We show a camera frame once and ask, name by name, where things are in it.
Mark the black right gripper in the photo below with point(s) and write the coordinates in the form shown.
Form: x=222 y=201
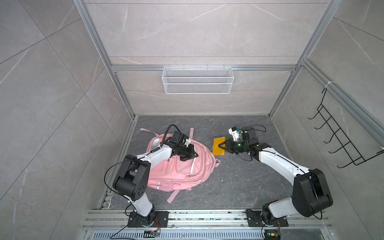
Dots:
x=229 y=147

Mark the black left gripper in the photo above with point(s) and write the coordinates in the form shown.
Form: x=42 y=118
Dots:
x=192 y=154

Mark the pink student backpack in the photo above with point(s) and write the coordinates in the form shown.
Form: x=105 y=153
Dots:
x=174 y=175

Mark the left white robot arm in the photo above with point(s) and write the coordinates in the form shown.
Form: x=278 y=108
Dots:
x=132 y=178

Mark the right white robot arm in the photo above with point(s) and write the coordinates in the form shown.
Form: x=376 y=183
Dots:
x=311 y=193

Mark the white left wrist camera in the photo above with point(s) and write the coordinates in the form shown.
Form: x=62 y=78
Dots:
x=186 y=140

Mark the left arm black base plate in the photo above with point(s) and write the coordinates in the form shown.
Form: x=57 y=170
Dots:
x=154 y=219

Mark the white wire mesh basket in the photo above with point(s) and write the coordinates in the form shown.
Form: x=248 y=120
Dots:
x=197 y=80

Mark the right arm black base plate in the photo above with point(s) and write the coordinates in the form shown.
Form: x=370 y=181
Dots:
x=264 y=218

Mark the black wire hook rack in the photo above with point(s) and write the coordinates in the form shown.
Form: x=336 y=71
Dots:
x=340 y=136

